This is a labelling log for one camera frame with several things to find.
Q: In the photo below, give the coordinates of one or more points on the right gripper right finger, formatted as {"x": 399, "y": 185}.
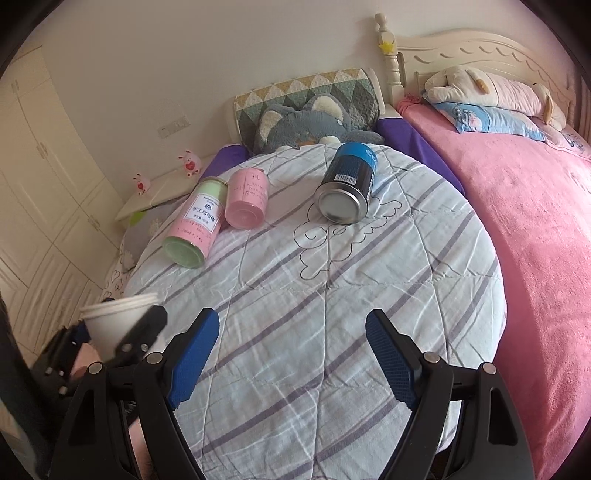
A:
{"x": 463, "y": 422}

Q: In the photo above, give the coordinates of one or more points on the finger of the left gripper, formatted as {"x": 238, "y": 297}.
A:
{"x": 142, "y": 339}

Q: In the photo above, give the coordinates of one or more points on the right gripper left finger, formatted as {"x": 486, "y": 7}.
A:
{"x": 149, "y": 392}

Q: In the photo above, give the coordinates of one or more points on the white paper cup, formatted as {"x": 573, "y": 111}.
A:
{"x": 108, "y": 322}

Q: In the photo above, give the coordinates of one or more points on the person's left hand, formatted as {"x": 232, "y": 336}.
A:
{"x": 86, "y": 356}

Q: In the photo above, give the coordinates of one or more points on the heart patterned bed sheet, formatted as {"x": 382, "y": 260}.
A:
{"x": 118, "y": 276}

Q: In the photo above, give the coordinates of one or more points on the pink green labelled can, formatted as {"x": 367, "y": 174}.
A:
{"x": 193, "y": 232}

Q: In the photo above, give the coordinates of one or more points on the grey floral pillow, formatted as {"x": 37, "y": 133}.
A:
{"x": 142, "y": 228}

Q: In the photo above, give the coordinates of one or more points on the cream wardrobe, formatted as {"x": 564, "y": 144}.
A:
{"x": 59, "y": 237}

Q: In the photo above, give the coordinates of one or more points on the striped white purple quilt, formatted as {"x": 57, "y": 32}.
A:
{"x": 292, "y": 389}

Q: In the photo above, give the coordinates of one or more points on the small pink bunny figurine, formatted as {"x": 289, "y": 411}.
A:
{"x": 142, "y": 183}

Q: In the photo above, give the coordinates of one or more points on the cream bedside table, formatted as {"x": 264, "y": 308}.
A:
{"x": 166, "y": 187}

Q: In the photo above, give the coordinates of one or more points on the large pink bunny figurine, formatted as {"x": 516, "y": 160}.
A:
{"x": 191, "y": 163}

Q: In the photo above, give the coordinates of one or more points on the small pink can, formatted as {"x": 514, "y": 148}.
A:
{"x": 248, "y": 191}

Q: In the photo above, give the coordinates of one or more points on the pink fleece blanket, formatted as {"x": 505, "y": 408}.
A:
{"x": 534, "y": 201}

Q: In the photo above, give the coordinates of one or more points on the blue black metal can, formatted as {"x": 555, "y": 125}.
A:
{"x": 343, "y": 197}

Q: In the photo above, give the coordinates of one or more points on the grey bear plush toy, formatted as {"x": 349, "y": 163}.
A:
{"x": 321, "y": 120}

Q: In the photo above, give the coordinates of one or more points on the purple bolster cover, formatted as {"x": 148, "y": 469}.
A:
{"x": 398, "y": 133}

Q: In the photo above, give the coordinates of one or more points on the blue cartoon pillow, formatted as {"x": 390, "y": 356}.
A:
{"x": 482, "y": 119}

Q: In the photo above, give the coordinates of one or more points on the cream pink plush dog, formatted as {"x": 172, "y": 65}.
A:
{"x": 470, "y": 85}

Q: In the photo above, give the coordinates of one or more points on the green diamond patterned cushion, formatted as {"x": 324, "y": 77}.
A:
{"x": 357, "y": 89}

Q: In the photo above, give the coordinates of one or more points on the cream wooden headboard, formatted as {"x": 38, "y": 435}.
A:
{"x": 418, "y": 58}

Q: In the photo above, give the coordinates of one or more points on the yellow star sticker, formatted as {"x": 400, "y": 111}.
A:
{"x": 388, "y": 47}

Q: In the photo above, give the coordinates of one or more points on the white wall socket panel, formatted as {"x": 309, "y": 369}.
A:
{"x": 173, "y": 127}

